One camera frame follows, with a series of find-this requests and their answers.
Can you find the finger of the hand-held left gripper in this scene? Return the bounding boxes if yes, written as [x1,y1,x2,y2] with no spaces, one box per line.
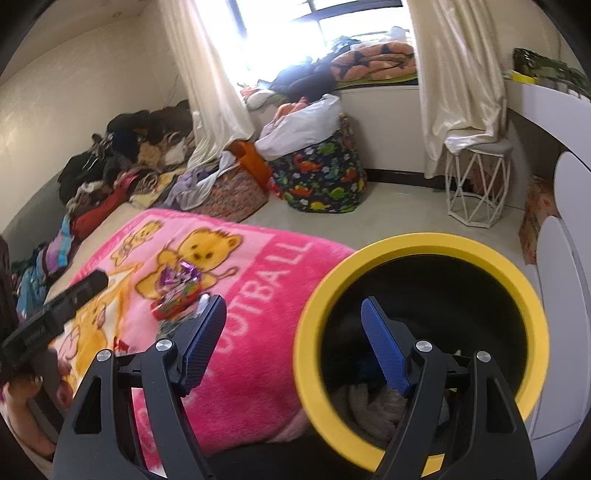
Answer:
[44,270,110,320]

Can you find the grey bed headboard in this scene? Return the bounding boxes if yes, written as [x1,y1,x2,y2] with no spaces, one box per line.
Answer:
[0,161,70,259]

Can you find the pile of dark clothes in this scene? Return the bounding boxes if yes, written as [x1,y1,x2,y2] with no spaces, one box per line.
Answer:
[58,99,197,222]

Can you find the beige mattress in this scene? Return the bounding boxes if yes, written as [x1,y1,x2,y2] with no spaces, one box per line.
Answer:
[44,203,145,301]

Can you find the green mat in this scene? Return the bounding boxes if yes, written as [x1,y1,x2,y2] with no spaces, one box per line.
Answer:
[335,74,419,91]

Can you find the blue cloth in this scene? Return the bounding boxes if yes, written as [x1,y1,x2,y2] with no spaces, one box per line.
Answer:
[11,261,51,319]

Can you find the dark jacket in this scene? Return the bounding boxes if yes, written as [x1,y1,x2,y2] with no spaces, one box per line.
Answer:
[268,58,345,96]

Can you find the white drawer cabinet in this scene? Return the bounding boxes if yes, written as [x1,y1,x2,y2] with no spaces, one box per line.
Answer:
[526,150,591,444]

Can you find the dark green handbag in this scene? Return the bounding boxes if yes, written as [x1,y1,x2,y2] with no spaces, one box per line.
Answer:
[513,47,590,89]

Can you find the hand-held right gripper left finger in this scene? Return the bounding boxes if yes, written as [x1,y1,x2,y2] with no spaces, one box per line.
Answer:
[53,293,228,480]

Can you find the purple striped cloth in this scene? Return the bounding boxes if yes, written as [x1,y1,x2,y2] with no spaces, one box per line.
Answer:
[34,217,85,282]

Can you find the orange patterned quilt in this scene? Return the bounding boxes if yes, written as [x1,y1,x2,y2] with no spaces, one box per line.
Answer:
[330,41,419,83]

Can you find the barred window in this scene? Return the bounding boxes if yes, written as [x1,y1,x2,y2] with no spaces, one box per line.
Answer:
[194,0,411,75]

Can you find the white wire stool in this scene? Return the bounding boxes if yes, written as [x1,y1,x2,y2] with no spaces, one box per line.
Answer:
[444,140,514,229]

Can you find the person's left hand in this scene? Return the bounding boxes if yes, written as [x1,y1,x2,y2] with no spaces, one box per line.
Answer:
[0,373,57,462]

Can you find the dinosaur print fabric basket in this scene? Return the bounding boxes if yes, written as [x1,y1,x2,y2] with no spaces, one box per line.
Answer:
[268,117,368,214]

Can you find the orange cloth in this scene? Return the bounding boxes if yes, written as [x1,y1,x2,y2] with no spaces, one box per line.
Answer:
[272,97,313,128]

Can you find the grey clothes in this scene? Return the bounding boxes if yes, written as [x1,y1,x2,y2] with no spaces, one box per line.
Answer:
[161,150,241,211]

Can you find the orange patterned box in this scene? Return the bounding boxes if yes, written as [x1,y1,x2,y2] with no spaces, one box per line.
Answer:
[519,178,562,267]

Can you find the white vanity desk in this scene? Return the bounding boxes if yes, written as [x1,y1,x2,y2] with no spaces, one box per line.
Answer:
[503,78,591,158]

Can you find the purple candy wrapper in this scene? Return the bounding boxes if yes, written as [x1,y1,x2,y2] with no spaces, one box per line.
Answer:
[159,261,202,289]

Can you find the orange bag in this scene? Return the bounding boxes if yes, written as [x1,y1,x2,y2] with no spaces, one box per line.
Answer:
[228,141,273,191]

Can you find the white cloth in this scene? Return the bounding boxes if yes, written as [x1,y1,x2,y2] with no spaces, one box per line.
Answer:
[240,88,279,110]

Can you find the red snack packet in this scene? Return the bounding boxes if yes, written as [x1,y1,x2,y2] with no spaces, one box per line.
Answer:
[152,281,205,321]

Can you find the large white plastic bag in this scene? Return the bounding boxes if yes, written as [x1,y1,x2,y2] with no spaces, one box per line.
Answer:
[255,93,345,162]

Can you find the cream curtain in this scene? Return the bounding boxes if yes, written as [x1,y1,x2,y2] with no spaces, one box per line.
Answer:
[409,0,509,179]
[159,0,256,174]

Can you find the pink bear printed blanket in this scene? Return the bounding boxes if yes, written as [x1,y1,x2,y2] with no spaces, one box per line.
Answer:
[46,208,356,476]

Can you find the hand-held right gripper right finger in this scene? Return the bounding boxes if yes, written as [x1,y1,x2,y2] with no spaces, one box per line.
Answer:
[360,296,539,480]

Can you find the yellow rimmed trash bin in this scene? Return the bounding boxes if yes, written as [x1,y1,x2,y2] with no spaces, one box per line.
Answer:
[293,233,550,476]

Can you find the woven basket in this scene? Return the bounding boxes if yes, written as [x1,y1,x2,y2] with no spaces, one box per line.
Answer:
[203,168,271,225]

